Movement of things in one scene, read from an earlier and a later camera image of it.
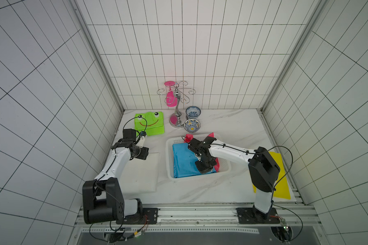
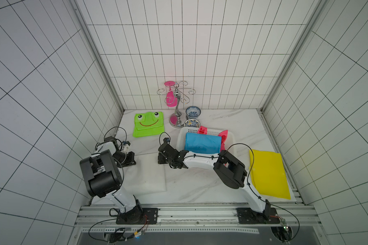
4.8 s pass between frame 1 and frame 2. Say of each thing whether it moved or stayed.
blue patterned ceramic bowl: stayed
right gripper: moved
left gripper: moved
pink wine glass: stayed
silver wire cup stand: stayed
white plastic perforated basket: moved
